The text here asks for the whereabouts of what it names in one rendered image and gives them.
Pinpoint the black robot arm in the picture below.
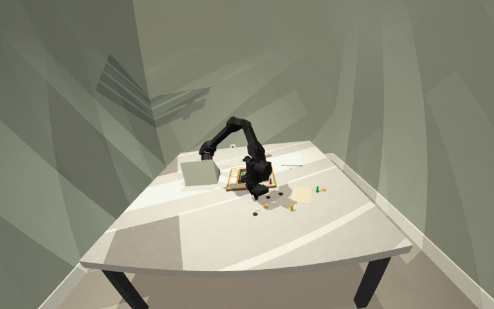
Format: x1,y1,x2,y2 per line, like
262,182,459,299
199,117,273,183

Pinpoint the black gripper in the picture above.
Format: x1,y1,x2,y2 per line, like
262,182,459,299
241,173,269,200

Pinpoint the beige paper sheet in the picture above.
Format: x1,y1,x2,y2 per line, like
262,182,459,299
290,186,313,204

